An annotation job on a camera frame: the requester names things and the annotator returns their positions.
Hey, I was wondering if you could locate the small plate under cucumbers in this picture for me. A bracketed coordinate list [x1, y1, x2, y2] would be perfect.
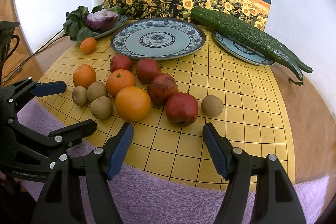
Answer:
[213, 31, 275, 66]

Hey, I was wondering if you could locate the black power cable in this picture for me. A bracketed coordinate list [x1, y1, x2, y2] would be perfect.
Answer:
[1, 28, 66, 81]

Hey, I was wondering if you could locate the orange tangerine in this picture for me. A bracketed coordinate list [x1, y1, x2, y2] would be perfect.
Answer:
[72, 64, 96, 89]

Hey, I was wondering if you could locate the purple fluffy towel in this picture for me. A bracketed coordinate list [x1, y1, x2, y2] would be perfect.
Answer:
[17, 99, 329, 223]

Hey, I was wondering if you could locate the front dark green cucumber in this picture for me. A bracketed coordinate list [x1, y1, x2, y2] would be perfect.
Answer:
[190, 7, 304, 81]

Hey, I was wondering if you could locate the green leafy bok choy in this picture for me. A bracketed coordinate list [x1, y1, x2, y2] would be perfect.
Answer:
[63, 4, 129, 43]

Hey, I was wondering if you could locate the lone brown kiwi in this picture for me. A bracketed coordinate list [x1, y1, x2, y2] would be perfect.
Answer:
[201, 95, 224, 117]

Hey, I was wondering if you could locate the large blue patterned plate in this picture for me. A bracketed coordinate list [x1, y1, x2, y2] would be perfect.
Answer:
[110, 18, 206, 60]

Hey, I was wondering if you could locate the small plate under onion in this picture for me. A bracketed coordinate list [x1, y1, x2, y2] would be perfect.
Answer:
[70, 13, 131, 42]

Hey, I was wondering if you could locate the halved red onion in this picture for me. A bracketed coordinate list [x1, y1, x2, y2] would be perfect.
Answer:
[84, 9, 119, 33]

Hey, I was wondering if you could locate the large front orange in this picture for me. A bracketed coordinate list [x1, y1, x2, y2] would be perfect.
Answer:
[115, 86, 151, 122]

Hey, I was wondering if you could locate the red apple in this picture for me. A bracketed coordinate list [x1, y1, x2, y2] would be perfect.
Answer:
[165, 93, 199, 127]
[110, 55, 133, 73]
[136, 59, 161, 84]
[147, 73, 179, 106]

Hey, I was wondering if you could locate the dark green cucumber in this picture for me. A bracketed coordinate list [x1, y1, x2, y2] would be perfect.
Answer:
[190, 7, 304, 81]
[255, 30, 313, 79]

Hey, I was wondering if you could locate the yellow go board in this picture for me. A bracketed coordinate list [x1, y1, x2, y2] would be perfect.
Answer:
[37, 27, 295, 190]

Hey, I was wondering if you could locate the rear dark green cucumber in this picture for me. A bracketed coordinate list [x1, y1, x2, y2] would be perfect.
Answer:
[255, 30, 313, 79]

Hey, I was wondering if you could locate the small tangerine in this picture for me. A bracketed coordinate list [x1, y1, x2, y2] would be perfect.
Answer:
[80, 38, 96, 55]

